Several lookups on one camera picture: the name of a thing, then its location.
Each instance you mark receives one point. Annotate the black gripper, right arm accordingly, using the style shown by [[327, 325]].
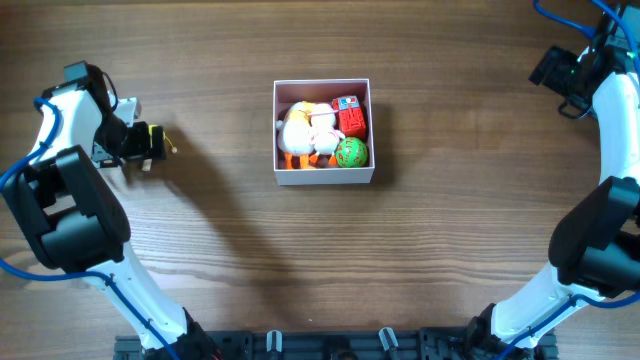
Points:
[[545, 67]]

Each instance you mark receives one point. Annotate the black gripper, left arm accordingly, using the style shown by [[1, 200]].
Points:
[[151, 141]]

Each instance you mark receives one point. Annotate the yellow rattle drum toy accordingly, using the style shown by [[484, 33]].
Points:
[[147, 162]]

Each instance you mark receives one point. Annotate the white plush duck yellow hat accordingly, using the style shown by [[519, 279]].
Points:
[[295, 135]]

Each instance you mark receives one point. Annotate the white duck with pink hat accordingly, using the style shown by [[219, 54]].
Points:
[[325, 136]]

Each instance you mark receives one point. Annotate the green ball with red numbers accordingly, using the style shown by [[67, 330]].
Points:
[[351, 152]]

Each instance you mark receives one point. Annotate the red toy fire truck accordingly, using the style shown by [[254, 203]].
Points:
[[350, 116]]

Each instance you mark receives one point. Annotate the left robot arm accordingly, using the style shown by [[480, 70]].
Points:
[[73, 222]]

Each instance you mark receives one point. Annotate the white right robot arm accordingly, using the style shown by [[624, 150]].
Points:
[[592, 261]]

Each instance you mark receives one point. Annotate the white box with pink interior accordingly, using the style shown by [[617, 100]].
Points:
[[288, 92]]

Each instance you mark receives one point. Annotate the white wrist camera, left arm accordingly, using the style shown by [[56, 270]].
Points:
[[128, 110]]

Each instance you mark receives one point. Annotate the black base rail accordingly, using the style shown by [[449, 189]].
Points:
[[423, 344]]

